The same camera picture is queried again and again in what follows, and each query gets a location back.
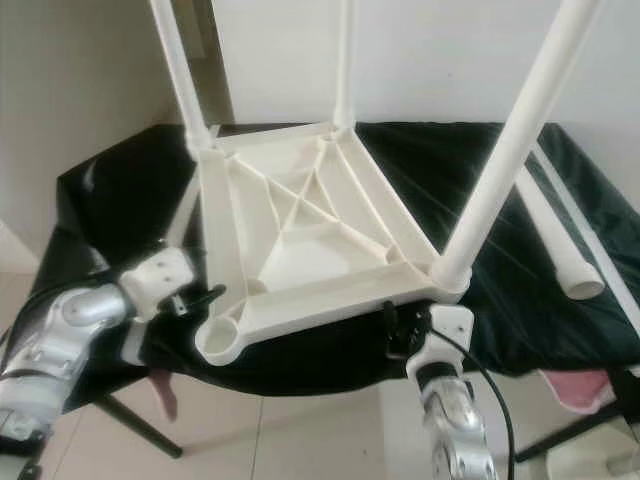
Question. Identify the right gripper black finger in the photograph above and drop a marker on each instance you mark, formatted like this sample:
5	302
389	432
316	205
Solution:
390	318

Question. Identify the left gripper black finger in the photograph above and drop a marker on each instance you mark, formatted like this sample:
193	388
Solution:
210	293

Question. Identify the white plastic children table top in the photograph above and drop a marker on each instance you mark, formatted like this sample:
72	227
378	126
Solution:
300	265

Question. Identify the white plastic table leg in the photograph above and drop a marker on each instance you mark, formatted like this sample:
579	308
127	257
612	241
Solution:
182	80
345	60
520	150
560	240

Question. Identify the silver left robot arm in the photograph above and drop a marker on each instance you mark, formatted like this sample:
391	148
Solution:
60	340

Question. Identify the pink plastic object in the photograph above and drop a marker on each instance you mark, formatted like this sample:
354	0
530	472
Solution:
575	390
164	395

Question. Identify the black metal table leg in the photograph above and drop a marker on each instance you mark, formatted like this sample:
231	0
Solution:
575	432
135	425

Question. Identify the black plastic table cover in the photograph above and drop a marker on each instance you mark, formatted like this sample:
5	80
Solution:
430	180

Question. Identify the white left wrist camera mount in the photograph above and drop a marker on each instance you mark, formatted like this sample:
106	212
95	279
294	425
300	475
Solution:
158	272

